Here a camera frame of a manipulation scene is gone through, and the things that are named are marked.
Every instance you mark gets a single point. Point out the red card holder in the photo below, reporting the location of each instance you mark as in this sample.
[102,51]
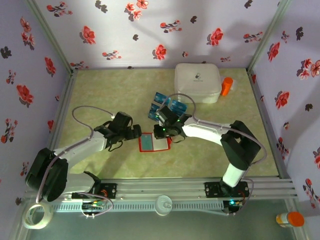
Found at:
[160,145]

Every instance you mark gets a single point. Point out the group of blue packets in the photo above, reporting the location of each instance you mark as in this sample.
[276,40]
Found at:
[160,106]

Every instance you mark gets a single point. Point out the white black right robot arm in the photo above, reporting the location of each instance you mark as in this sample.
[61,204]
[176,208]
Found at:
[200,131]

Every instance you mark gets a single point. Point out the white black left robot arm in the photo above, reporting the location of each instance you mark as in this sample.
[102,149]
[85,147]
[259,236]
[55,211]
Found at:
[82,147]

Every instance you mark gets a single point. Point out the white plastic container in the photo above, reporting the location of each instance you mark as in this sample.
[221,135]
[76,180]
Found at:
[197,85]

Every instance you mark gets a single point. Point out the orange cylindrical bottle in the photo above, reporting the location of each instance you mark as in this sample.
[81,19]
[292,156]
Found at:
[226,86]

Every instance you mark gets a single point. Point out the small green controller board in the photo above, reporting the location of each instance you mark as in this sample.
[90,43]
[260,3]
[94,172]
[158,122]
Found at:
[93,205]
[232,203]

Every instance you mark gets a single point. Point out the clear round plastic lid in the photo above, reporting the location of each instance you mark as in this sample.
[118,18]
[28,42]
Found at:
[160,208]

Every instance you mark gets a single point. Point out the clear adhesive tape roll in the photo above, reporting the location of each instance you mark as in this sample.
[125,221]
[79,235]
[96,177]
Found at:
[27,217]

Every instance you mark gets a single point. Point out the orange lid pill bottle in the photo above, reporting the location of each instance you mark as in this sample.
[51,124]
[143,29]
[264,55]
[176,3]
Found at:
[295,219]

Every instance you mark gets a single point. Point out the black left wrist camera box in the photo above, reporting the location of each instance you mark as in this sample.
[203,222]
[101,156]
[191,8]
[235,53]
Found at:
[121,121]

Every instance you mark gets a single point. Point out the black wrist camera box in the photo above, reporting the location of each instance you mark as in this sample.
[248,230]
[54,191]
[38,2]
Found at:
[167,115]
[121,121]

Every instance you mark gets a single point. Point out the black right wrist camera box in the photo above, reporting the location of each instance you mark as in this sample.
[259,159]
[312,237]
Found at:
[167,115]

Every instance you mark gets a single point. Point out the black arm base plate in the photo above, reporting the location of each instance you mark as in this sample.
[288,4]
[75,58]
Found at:
[212,190]
[110,191]

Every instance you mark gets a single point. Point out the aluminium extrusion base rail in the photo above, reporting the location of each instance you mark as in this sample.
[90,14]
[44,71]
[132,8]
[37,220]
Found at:
[162,188]

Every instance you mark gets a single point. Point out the aluminium side frame rail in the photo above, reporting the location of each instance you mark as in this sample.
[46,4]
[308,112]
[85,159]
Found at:
[60,120]
[268,125]

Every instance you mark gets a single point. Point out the aluminium corner frame post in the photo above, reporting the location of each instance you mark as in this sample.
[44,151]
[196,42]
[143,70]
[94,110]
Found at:
[50,35]
[268,35]

